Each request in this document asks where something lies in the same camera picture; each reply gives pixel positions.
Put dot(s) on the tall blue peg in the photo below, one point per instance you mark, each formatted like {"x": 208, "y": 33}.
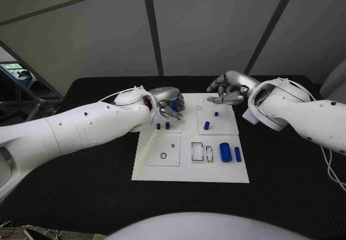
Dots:
{"x": 207, "y": 125}

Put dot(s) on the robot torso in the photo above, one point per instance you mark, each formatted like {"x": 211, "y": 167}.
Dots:
{"x": 211, "y": 226}

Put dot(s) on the thick blue cylinder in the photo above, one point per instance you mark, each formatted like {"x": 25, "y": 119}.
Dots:
{"x": 225, "y": 152}

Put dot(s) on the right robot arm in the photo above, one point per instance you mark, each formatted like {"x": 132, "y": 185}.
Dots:
{"x": 297, "y": 112}

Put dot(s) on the thin blue cylinder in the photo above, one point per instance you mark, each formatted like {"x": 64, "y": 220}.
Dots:
{"x": 237, "y": 154}

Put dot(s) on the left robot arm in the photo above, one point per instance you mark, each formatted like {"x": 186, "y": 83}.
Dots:
{"x": 81, "y": 123}

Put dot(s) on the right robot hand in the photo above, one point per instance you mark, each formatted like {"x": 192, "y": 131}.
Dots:
{"x": 235, "y": 84}

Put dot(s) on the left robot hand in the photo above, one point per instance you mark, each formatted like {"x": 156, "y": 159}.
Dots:
{"x": 168, "y": 95}

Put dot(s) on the white task board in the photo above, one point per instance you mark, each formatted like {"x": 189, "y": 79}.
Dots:
{"x": 189, "y": 168}

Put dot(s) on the metal frame rack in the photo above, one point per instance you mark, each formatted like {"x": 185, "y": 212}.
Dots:
{"x": 23, "y": 88}

